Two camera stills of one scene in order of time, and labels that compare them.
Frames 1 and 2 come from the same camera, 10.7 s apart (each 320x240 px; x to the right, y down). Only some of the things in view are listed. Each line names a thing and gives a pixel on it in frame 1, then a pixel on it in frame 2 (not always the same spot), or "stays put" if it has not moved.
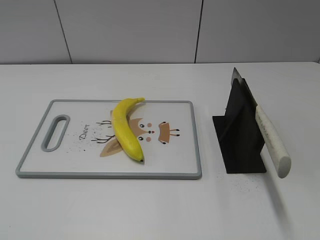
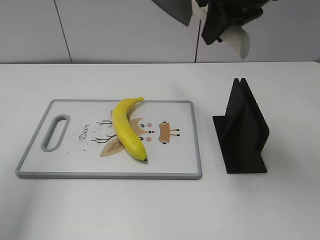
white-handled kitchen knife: (277, 154) to (236, 35)
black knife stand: (238, 136) stays put
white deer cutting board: (75, 139) stays put
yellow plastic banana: (123, 129) stays put
